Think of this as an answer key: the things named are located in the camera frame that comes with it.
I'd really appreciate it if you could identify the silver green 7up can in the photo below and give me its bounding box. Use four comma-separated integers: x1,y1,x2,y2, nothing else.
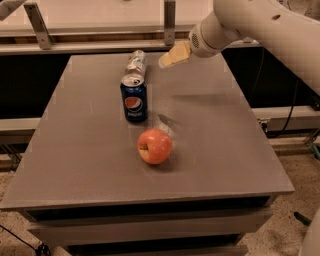
125,50,147,76

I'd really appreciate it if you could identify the blue Pepsi can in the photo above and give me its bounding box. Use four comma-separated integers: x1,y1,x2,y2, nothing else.
120,74,148,123

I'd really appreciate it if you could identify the red apple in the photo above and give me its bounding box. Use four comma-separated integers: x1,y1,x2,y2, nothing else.
137,128,172,165

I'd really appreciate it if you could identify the green tool on floor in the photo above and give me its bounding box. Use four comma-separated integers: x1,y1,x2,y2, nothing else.
294,212,311,226

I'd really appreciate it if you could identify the black cable bottom left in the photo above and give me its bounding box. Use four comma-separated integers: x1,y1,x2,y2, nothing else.
0,223,52,256

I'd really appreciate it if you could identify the grey drawer cabinet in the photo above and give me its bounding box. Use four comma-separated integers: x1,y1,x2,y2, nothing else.
1,54,293,256

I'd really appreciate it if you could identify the left metal bracket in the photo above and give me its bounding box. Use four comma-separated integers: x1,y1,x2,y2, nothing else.
24,3,53,50

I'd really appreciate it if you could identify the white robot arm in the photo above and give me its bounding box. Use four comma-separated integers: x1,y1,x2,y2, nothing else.
159,0,320,256

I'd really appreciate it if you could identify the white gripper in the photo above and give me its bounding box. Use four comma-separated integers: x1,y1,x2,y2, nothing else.
158,12,244,68

